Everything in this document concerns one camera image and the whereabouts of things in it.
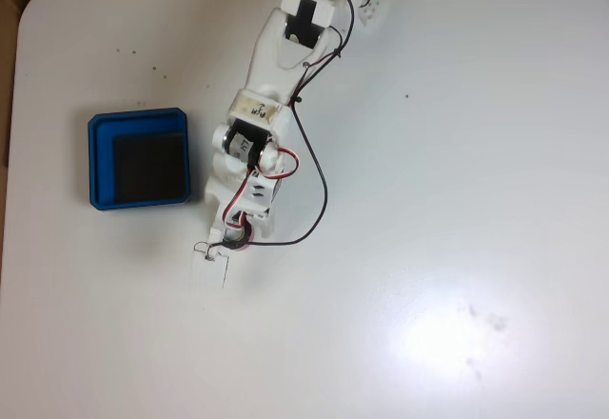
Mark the blue square box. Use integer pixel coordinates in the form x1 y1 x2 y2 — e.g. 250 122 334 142
87 106 194 212

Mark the black foam pad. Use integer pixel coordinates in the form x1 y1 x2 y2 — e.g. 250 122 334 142
112 130 187 201

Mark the white camera box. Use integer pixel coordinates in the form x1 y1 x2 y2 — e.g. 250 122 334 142
188 241 232 292

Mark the white perforated base plate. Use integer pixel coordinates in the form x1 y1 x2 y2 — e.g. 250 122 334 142
357 0 392 30

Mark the red tape roll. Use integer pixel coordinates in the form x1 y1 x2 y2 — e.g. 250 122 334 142
220 221 259 252

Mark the red and white servo wire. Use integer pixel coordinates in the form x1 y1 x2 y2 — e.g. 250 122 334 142
221 146 302 230

